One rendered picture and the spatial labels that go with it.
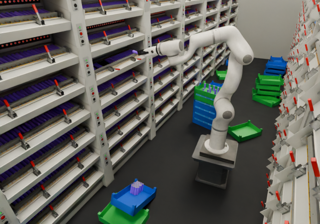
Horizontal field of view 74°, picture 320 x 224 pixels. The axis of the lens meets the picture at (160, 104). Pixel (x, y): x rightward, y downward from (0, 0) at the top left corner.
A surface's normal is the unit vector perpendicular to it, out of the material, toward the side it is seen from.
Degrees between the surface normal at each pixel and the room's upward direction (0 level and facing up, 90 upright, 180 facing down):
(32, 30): 106
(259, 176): 0
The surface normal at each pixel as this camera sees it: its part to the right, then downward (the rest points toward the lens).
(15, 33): 0.84, 0.46
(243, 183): -0.03, -0.88
